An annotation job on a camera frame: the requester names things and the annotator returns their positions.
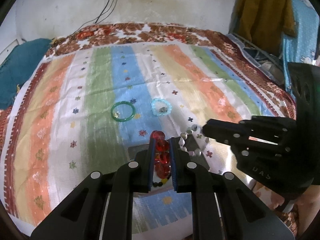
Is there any mustard yellow hanging garment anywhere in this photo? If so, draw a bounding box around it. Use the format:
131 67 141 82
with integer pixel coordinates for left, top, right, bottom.
235 0 296 56

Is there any white stone bead bracelet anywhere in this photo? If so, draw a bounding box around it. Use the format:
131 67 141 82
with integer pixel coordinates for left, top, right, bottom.
179 123 211 158

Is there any floral brown bed sheet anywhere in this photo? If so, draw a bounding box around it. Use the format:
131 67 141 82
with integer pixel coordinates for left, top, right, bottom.
0 22 320 240

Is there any black power cable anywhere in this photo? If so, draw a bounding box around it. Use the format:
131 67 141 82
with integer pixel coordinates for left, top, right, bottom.
67 0 121 38

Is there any teal pillow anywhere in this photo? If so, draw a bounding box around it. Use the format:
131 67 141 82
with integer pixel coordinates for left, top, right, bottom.
1 38 52 109

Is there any light blue patterned cloth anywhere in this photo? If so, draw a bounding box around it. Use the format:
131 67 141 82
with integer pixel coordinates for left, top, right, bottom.
282 0 319 94

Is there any dark red bead bracelet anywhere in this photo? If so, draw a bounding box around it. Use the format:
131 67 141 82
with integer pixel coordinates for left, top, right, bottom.
151 130 173 179

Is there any light blue bead bracelet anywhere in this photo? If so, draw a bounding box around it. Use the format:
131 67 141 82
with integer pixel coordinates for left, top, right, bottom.
150 97 173 117

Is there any green jade bangle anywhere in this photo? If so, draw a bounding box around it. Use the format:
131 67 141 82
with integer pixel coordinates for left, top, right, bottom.
110 101 136 122

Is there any white jewelry tray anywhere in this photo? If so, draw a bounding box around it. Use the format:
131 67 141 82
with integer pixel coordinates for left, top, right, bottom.
128 135 210 196

